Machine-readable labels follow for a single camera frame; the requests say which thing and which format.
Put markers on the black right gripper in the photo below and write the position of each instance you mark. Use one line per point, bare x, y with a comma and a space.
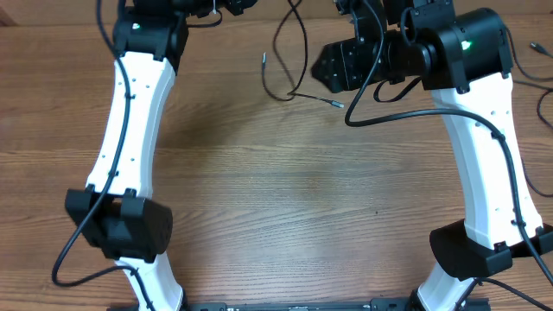
335, 66

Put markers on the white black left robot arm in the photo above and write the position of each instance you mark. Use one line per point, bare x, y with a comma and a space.
115, 211

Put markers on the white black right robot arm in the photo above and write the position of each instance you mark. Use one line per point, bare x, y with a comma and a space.
465, 62

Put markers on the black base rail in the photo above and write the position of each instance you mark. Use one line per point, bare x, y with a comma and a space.
302, 306

